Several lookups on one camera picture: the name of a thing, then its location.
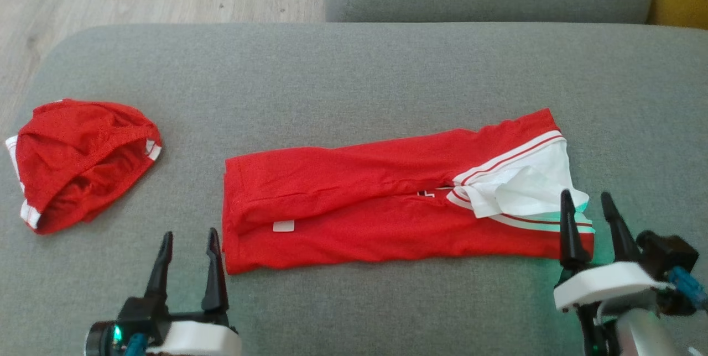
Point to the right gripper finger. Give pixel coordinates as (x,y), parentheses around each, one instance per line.
(571,240)
(620,240)

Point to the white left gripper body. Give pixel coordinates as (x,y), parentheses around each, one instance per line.
(199,342)

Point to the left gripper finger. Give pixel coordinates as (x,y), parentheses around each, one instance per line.
(214,278)
(161,273)

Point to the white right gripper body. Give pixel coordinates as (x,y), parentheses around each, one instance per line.
(608,284)

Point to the red mesh shorts white stripe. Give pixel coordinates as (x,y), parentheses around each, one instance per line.
(72,151)

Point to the red shorts with white panels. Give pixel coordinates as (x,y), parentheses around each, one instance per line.
(359,218)

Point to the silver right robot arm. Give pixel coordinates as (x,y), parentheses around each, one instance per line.
(647,334)

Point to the grey sofa seat cushion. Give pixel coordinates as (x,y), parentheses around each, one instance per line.
(332,79)

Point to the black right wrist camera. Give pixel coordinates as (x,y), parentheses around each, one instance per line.
(666,251)

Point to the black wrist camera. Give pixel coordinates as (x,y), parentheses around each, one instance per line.
(666,251)
(135,314)

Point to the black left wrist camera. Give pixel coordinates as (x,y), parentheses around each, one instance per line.
(135,314)

